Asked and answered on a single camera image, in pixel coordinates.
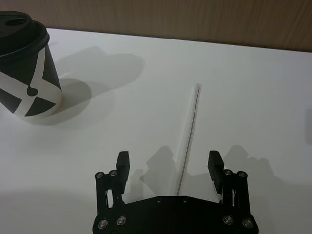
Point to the black and white paper cup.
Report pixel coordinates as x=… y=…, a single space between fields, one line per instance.
x=46 y=73

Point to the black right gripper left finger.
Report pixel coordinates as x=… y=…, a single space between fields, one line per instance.
x=123 y=168

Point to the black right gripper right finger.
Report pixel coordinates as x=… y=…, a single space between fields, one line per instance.
x=215 y=168

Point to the black plastic cup lid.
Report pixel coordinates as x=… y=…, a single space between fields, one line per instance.
x=22 y=36

